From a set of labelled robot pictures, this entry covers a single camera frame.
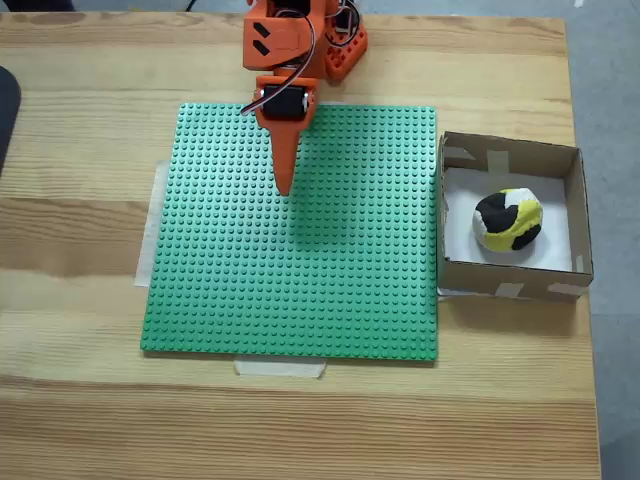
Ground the brown cardboard box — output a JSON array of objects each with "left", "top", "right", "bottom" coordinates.
[{"left": 437, "top": 130, "right": 596, "bottom": 303}]

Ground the black rounded device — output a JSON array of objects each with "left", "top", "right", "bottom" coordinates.
[{"left": 0, "top": 64, "right": 23, "bottom": 174}]

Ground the wide translucent tape strip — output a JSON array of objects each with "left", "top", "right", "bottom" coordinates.
[{"left": 133, "top": 160, "right": 174, "bottom": 290}]

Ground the white paper box liner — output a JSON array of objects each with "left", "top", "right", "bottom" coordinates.
[{"left": 443, "top": 167, "right": 574, "bottom": 274}]

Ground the thin gripper motor cable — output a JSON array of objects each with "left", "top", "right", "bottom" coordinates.
[{"left": 239, "top": 17, "right": 321, "bottom": 117}]

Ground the black white yellow fabric ball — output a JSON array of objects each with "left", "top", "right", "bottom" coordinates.
[{"left": 472, "top": 187, "right": 544, "bottom": 253}]

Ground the green studded baseplate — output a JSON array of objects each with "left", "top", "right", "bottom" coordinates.
[{"left": 138, "top": 102, "right": 440, "bottom": 368}]

